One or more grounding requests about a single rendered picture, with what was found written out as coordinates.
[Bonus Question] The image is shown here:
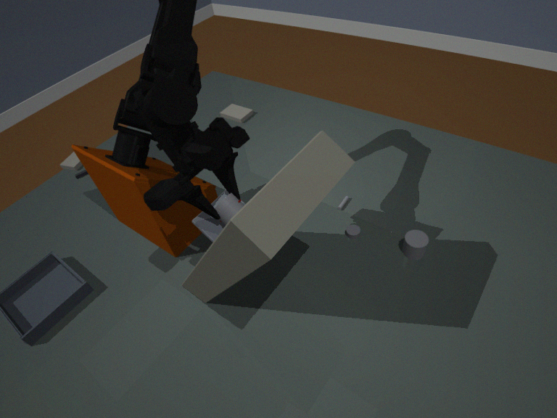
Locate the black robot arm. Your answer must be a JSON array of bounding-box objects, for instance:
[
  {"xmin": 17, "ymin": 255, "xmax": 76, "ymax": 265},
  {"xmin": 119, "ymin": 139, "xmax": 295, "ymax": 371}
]
[{"xmin": 105, "ymin": 0, "xmax": 234, "ymax": 173}]

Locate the grey cylinder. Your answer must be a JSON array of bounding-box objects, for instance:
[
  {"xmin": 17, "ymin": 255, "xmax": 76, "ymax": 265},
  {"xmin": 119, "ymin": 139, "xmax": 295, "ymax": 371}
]
[
  {"xmin": 403, "ymin": 230, "xmax": 429, "ymax": 260},
  {"xmin": 338, "ymin": 196, "xmax": 349, "ymax": 210},
  {"xmin": 346, "ymin": 224, "xmax": 360, "ymax": 239},
  {"xmin": 215, "ymin": 193, "xmax": 245, "ymax": 225}
]

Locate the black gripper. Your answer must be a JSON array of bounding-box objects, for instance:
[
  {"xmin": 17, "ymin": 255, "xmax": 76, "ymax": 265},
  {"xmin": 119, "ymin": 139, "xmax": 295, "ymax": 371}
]
[{"xmin": 144, "ymin": 121, "xmax": 249, "ymax": 219}]

